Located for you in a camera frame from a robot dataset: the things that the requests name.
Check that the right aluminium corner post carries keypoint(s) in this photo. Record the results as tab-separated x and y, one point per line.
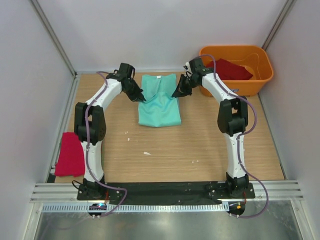
283	14

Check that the folded magenta t shirt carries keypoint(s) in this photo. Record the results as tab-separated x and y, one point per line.
71	160

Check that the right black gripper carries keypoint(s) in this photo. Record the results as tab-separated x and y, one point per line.
180	91

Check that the white slotted cable duct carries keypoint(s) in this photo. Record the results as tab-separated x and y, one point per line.
102	208

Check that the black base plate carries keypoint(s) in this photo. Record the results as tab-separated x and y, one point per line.
164	193

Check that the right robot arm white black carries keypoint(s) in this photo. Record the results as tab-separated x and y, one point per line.
232	119

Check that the orange plastic bin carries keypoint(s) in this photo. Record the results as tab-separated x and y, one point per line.
253	58

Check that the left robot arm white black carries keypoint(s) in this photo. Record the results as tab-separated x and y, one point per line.
90	126

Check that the left aluminium corner post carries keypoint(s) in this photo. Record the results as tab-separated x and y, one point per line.
50	31

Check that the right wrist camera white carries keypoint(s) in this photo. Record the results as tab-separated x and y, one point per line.
187	67

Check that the aluminium corner post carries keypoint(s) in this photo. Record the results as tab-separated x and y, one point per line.
283	14
50	31

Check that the aluminium frame rail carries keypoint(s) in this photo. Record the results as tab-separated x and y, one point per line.
278	190

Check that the dark red t shirt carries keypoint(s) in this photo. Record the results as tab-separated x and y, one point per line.
227	70

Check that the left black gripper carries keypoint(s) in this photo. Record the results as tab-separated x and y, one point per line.
135	98

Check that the teal t shirt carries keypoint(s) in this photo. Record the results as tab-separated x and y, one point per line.
159	109

